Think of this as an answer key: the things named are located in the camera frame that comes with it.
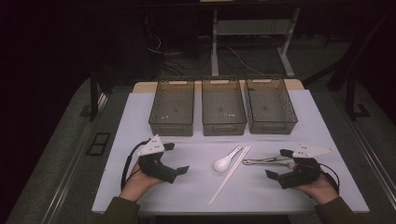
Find white floor cable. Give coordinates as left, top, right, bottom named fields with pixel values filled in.
left=227, top=46, right=267, bottom=77

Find metal fork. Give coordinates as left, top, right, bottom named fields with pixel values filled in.
left=244, top=161, right=297, bottom=171

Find black rectangular floor frame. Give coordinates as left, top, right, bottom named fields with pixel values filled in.
left=86, top=132, right=112, bottom=157

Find person's left hand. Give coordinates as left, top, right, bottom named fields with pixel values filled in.
left=120, top=162, right=165, bottom=203

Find wooden table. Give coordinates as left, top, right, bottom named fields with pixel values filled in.
left=133, top=78, right=305, bottom=93

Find dark transparent plastic bin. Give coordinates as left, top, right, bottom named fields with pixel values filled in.
left=201, top=77, right=248, bottom=137
left=245, top=77, right=299, bottom=135
left=148, top=78, right=195, bottom=137

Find person's right hand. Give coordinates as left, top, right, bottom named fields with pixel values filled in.
left=292, top=173, right=339, bottom=205

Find white metal desk frame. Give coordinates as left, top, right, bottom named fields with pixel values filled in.
left=210, top=7, right=302, bottom=78

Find white ceramic spoon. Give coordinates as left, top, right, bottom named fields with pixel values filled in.
left=213, top=145, right=244, bottom=173

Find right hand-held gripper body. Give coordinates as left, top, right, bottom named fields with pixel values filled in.
left=278, top=143, right=334, bottom=189

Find white table mat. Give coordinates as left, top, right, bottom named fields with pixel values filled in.
left=92, top=89, right=371, bottom=216

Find black floor cables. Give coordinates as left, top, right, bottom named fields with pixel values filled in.
left=155, top=50, right=213, bottom=78

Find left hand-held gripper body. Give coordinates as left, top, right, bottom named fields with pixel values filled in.
left=137, top=133, right=179, bottom=185

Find black metal stand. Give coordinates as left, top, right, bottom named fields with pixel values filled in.
left=79, top=70, right=108, bottom=122
left=345, top=76, right=372, bottom=121

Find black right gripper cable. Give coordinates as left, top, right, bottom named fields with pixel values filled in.
left=318, top=162, right=341, bottom=195

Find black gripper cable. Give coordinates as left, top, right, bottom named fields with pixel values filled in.
left=318, top=162, right=341, bottom=195
left=120, top=138, right=152, bottom=190

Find white chopstick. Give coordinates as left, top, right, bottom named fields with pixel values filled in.
left=208, top=145, right=251, bottom=206
left=206, top=146, right=248, bottom=207

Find metal table knife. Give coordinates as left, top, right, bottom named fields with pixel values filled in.
left=242, top=155, right=293, bottom=166

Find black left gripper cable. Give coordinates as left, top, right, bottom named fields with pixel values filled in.
left=120, top=138, right=152, bottom=190

